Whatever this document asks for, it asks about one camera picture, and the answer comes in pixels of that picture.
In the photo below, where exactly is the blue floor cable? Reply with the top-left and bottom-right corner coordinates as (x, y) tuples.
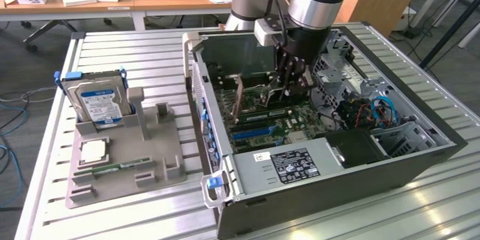
(0, 103), (29, 210)

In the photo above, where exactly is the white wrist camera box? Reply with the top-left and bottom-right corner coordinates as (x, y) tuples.
(253, 19), (289, 47)

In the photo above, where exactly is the black pole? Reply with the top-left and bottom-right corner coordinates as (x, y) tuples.
(418, 0), (480, 68)

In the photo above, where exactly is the RAM stick with white label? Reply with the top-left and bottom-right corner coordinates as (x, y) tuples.
(238, 109), (291, 122)

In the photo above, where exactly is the grey floor cable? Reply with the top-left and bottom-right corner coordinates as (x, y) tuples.
(0, 85), (57, 103)

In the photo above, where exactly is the black power adapter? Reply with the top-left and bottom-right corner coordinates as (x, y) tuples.
(402, 26), (423, 40)

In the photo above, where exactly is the silver CPU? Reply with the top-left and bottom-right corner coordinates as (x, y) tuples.
(79, 141), (107, 161)

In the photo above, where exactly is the blue expansion slot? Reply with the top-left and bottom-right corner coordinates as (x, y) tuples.
(231, 127), (274, 141)

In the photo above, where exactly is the green motherboard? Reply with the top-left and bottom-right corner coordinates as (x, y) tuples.
(213, 67), (339, 153)

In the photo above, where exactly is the black wire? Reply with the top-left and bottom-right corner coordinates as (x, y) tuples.
(309, 93), (349, 133)

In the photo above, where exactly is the grey power supply unit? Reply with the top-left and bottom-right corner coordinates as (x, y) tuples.
(230, 138), (343, 194)

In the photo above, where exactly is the metal drive cage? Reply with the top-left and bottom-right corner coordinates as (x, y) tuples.
(310, 30), (394, 111)

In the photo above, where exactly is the bare green RAM stick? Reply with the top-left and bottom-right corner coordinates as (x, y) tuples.
(74, 160), (150, 175)

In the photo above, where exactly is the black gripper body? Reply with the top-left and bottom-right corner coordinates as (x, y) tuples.
(275, 25), (331, 65)

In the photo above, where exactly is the black plastic shroud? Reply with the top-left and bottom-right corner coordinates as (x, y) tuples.
(322, 128), (390, 168)

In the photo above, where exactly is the black office chair base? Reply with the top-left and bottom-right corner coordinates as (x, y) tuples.
(19, 19), (113, 52)

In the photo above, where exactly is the hard disk in blue caddy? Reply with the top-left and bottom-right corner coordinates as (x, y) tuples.
(53, 65), (131, 126)

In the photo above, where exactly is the blue wire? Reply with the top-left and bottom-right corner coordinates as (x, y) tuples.
(369, 96), (401, 129)

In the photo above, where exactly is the graphics card with black cooler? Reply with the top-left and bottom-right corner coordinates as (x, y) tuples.
(230, 74), (315, 125)

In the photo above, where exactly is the metal disk bay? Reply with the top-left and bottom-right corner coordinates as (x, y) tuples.
(369, 121), (439, 159)

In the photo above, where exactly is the black PC case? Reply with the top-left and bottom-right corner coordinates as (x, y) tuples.
(182, 25), (469, 239)

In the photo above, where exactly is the silver chipset heatsink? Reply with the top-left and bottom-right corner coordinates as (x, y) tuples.
(286, 132), (313, 143)

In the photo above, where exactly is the red wire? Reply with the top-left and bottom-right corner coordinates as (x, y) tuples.
(355, 103), (375, 127)

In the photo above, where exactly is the grey parts rack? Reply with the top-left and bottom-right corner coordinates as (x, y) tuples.
(63, 87), (187, 209)

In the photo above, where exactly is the black expansion slot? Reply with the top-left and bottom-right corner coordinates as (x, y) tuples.
(229, 121), (273, 134)

